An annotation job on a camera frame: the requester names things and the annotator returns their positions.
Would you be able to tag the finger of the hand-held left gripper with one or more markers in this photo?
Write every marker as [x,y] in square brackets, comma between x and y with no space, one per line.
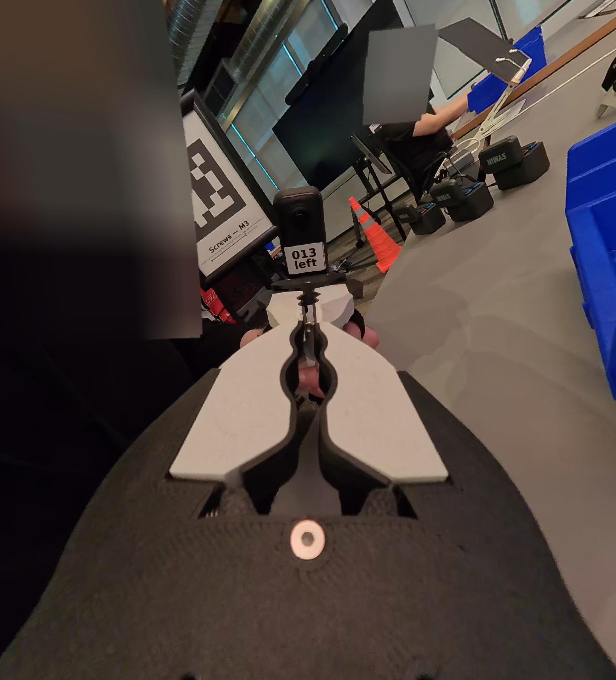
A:
[284,308]
[332,305]

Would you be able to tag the framed marker sign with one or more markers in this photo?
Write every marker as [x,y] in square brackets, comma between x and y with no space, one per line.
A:
[217,186]

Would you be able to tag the black camera bar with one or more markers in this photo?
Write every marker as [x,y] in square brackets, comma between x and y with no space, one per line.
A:
[313,66]

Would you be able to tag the person's left hand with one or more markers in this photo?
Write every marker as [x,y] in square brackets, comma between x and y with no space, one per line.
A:
[310,385]

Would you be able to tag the grey board document stand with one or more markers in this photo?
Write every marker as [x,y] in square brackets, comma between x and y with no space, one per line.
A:
[472,37]

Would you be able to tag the orange traffic cone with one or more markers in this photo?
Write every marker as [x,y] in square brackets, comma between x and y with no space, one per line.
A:
[379,244]

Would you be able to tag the red box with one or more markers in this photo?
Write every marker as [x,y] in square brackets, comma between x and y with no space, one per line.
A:
[215,305]

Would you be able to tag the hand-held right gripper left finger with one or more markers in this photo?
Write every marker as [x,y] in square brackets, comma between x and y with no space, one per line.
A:
[239,414]

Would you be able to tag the person's black clothed torso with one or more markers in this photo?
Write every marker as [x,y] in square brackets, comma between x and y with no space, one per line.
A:
[74,425]

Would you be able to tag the silver bolt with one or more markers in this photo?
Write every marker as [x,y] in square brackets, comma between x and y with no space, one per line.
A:
[308,318]

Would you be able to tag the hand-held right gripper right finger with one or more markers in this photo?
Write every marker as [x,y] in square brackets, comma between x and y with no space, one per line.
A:
[382,414]

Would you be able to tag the large black monitor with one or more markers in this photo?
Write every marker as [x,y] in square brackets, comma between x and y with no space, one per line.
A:
[318,138]

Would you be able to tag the black folding easel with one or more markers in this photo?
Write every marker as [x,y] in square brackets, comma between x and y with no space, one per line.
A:
[371,159]

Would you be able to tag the black charger case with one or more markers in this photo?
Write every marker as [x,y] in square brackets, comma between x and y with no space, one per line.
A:
[520,164]
[467,204]
[427,220]

